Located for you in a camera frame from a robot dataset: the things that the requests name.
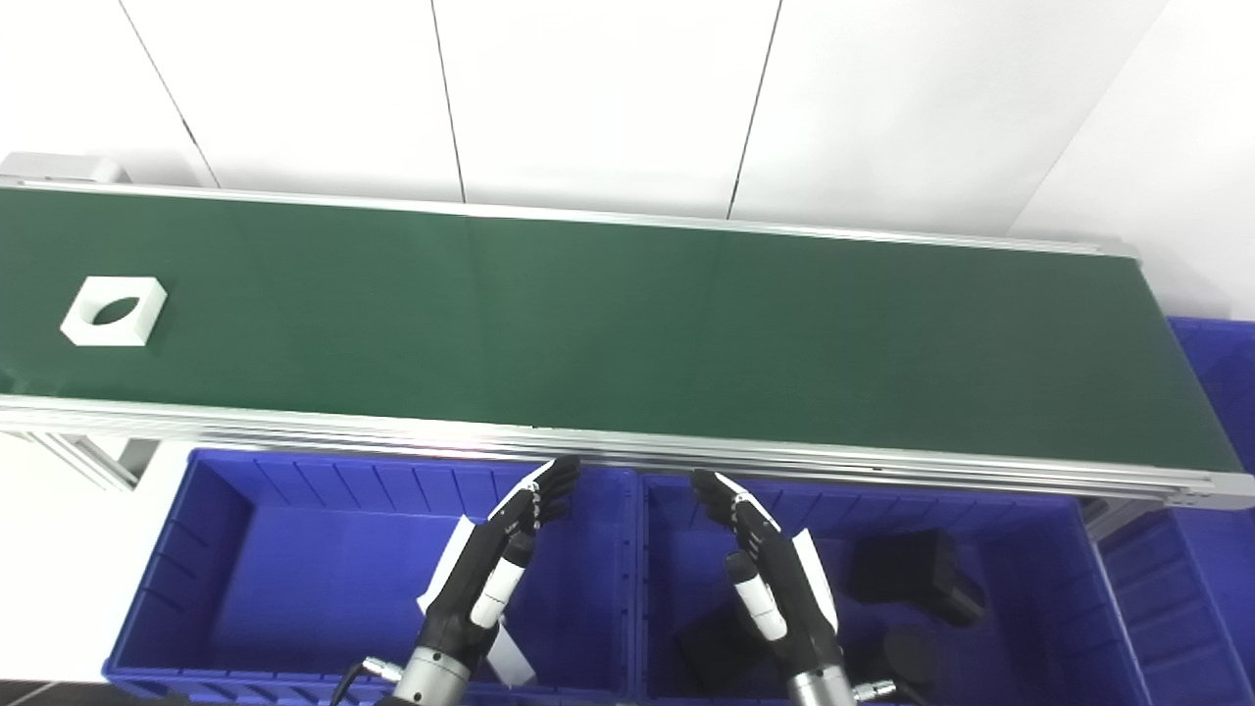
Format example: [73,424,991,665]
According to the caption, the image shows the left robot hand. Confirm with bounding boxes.
[417,456,581,656]

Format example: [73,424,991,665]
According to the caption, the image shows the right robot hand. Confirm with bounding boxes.
[691,469,847,678]

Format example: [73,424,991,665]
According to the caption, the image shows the black block part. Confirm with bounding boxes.
[674,601,778,693]
[846,529,987,629]

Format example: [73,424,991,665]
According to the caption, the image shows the black round part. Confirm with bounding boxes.
[851,626,944,706]

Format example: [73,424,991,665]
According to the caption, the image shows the blue plastic bin white parts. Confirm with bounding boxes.
[103,449,643,706]

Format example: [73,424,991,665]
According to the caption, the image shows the blue plastic bin black parts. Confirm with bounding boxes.
[637,471,1153,706]

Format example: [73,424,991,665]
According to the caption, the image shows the grey conveyor end housing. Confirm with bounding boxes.
[0,152,130,187]

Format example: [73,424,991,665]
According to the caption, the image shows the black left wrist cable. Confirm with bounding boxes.
[328,657,405,706]

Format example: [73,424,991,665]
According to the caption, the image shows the green conveyor belt aluminium frame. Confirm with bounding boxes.
[0,176,1255,511]

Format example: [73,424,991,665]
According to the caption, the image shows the aluminium conveyor support frame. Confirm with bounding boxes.
[1081,495,1170,542]
[0,429,163,493]

